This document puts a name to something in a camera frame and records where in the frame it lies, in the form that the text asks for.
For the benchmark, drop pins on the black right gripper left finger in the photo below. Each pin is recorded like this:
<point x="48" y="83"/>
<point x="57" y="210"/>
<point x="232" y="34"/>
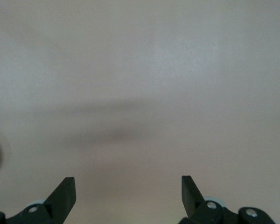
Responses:
<point x="58" y="203"/>

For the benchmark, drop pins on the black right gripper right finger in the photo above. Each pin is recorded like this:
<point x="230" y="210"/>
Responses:
<point x="191" y="198"/>

